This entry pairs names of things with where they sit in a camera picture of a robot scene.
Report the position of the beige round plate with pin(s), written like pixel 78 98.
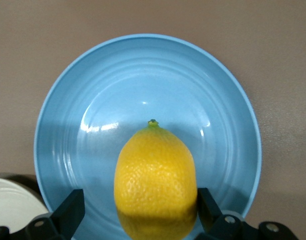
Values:
pixel 13 200

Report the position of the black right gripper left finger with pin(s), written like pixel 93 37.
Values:
pixel 71 212

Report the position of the yellow lemon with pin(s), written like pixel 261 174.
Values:
pixel 155 180

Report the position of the blue round plate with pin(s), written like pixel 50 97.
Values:
pixel 148 75

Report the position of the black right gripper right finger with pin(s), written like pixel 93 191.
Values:
pixel 206 211

